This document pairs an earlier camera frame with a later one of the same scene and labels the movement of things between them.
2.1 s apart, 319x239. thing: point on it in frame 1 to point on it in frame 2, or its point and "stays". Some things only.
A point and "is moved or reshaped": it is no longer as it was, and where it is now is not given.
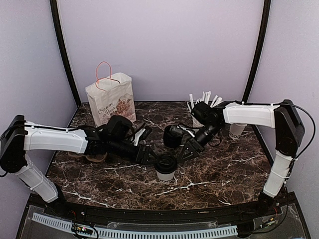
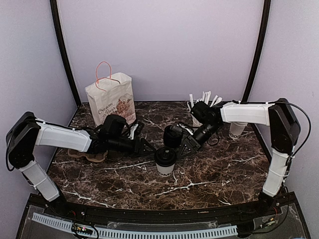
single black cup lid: (166, 164) is moved or reshaped
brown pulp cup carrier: (93, 157) stays
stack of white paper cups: (236, 129) stays
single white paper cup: (165, 178) to (165, 171)
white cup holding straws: (196, 124) stays
